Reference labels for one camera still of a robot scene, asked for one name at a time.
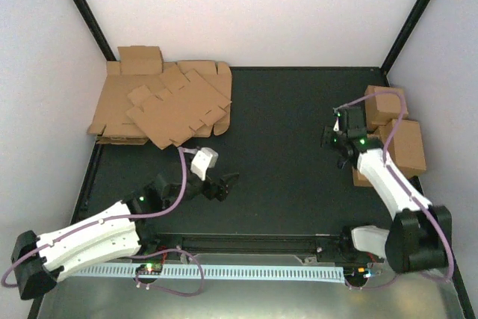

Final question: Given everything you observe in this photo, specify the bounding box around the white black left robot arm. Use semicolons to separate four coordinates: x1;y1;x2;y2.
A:
11;173;239;300

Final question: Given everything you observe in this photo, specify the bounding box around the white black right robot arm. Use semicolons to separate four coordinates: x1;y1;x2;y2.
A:
322;107;454;279

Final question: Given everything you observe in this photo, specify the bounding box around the folded cardboard box front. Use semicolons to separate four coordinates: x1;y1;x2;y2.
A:
388;120;426;179

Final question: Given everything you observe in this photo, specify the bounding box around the small folded cardboard box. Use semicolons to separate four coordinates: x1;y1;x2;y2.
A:
118;46;164;75

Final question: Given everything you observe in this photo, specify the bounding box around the loose top cardboard blank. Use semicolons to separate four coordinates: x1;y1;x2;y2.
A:
126;66;232;149

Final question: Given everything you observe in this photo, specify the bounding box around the stack of flat cardboard blanks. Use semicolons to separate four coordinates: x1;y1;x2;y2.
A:
87;61;232;149

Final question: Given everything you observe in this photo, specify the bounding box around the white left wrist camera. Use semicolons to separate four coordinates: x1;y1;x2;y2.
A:
190;147;219;181

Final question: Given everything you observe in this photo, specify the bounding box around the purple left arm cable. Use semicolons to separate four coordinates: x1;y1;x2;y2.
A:
1;146;195;288

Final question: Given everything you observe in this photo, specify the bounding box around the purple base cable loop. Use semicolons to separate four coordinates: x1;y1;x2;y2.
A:
130;247;205;297

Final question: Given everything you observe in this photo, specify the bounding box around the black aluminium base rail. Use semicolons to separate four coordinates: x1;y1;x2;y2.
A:
150;233;341;258

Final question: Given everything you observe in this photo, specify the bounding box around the light blue slotted cable duct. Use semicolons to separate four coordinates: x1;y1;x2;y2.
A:
73;263;345;284

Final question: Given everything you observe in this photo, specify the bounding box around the metal base plate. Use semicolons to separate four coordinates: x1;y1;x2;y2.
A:
37;254;465;318

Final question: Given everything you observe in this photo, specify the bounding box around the black left corner frame post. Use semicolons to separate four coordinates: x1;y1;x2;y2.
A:
72;0;117;61

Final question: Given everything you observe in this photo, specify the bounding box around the black corner frame post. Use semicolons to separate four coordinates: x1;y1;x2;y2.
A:
380;0;431;75
72;0;117;61

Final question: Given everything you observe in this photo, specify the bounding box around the black right corner frame post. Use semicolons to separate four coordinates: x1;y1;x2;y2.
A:
380;0;431;75

